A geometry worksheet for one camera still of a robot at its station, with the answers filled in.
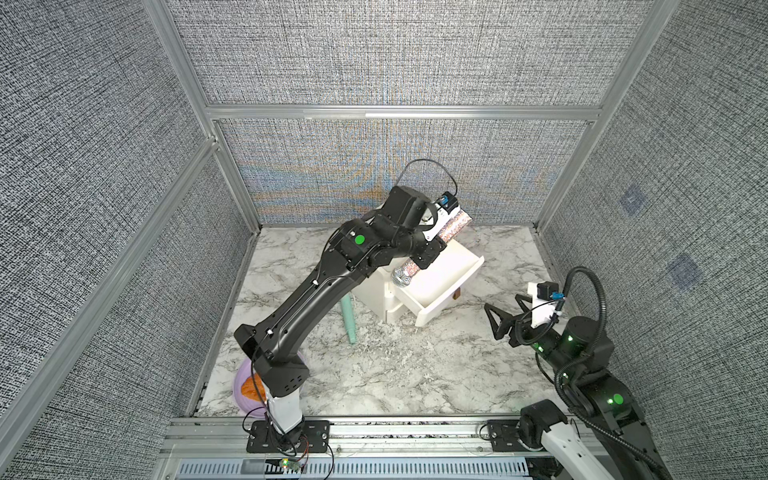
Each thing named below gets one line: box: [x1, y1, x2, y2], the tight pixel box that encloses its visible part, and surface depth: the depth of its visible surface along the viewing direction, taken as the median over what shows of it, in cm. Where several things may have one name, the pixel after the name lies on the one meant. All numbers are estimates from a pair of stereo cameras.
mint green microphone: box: [341, 294, 356, 344], surface depth 94 cm
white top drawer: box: [388, 239, 485, 327], surface depth 78 cm
